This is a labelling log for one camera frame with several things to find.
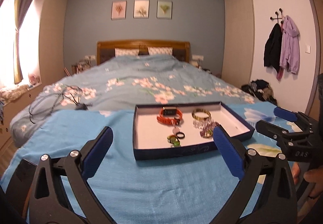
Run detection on purple bead bracelet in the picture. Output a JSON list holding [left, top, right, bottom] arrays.
[[199, 122, 219, 139]]

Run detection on clear crystal bead bracelet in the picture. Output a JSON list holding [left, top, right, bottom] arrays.
[[193, 119, 214, 130]]

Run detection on tortoiseshell bangle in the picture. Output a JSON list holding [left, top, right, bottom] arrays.
[[192, 108, 211, 121]]

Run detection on orange smart watch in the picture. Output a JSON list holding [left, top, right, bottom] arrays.
[[156, 107, 183, 125]]

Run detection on pink pendant charm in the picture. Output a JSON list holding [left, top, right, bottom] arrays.
[[172, 123, 180, 135]]

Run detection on person's right hand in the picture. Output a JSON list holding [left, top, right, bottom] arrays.
[[291, 162, 323, 199]]

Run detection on pile of dark clothes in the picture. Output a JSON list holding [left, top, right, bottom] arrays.
[[241, 79, 278, 106]]

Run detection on purple jacket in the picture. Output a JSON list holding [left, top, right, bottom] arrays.
[[277, 15, 300, 81]]

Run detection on black jacket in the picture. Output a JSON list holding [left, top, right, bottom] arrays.
[[263, 24, 282, 73]]

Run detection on blue floral blanket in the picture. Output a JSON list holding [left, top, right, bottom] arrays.
[[0, 101, 303, 224]]

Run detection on teal floral duvet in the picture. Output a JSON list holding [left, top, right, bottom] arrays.
[[9, 55, 258, 147]]

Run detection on navy tray white inside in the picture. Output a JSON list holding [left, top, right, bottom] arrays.
[[132, 102, 255, 161]]

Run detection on clothes on window sill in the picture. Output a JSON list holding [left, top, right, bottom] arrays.
[[0, 84, 29, 104]]

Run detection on wooden headboard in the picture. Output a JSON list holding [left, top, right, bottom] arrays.
[[96, 39, 191, 65]]

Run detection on left patterned pillow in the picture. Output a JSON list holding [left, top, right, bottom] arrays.
[[114, 48, 140, 57]]

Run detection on patterned pillow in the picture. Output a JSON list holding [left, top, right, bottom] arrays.
[[148, 46, 173, 55], [114, 48, 140, 57]]

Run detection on right patterned pillow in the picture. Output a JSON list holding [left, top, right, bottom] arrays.
[[148, 46, 173, 55]]

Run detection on pink flower picture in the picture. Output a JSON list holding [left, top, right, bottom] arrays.
[[111, 1, 127, 20]]

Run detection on white flower picture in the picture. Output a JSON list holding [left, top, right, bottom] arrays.
[[133, 0, 149, 19]]

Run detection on green leaf picture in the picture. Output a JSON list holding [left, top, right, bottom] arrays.
[[157, 0, 172, 20]]

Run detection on right grey yellow curtain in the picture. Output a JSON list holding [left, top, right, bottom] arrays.
[[13, 0, 34, 84]]

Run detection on black cables on bed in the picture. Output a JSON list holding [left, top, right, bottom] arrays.
[[28, 84, 89, 123]]

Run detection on wall light switch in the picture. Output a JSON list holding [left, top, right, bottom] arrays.
[[305, 45, 310, 54]]

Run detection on wall coat hooks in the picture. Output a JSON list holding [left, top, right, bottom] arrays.
[[270, 8, 284, 25]]

